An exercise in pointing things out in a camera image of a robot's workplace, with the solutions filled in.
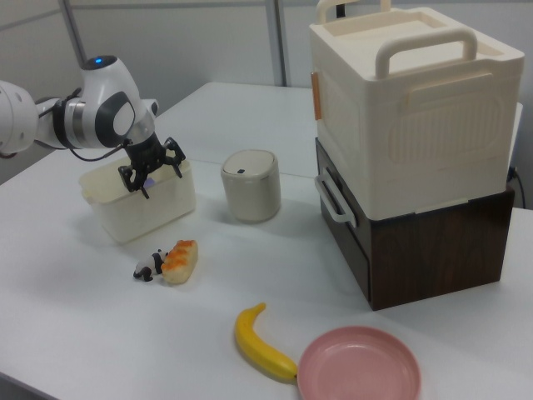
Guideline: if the grey partition post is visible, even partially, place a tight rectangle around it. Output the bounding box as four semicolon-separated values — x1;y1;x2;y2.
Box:
57;0;91;70
265;0;289;88

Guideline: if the small panda figurine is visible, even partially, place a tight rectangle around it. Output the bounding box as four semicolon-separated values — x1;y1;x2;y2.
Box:
132;248;170;283

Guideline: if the cream storage box with handles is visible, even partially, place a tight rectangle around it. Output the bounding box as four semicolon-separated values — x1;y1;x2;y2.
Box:
308;0;526;216

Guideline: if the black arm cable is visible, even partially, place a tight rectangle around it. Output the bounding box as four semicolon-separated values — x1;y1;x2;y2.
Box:
67;140;127;163

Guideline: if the yellow banana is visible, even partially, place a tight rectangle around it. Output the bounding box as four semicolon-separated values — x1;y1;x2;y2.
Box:
234;302;300;384

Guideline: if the pink plate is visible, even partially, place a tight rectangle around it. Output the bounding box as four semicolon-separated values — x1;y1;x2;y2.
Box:
296;325;422;400

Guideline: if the white plastic box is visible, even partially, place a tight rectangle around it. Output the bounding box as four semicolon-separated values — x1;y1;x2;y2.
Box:
78;159;197;245

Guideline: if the toy bread with orange topping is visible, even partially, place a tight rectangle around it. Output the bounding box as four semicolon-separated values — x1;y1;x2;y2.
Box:
160;238;200;288

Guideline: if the dark wooden drawer cabinet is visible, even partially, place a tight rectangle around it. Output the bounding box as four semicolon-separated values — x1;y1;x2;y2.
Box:
313;137;516;313

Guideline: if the white drawer handle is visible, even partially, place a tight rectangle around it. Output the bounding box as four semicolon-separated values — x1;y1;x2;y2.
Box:
313;173;359;228

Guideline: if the beige round lidded bin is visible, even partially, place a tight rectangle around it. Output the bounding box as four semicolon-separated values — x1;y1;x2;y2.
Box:
219;149;282;223

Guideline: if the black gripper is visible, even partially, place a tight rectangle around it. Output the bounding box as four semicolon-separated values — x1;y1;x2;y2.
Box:
117;136;187;201

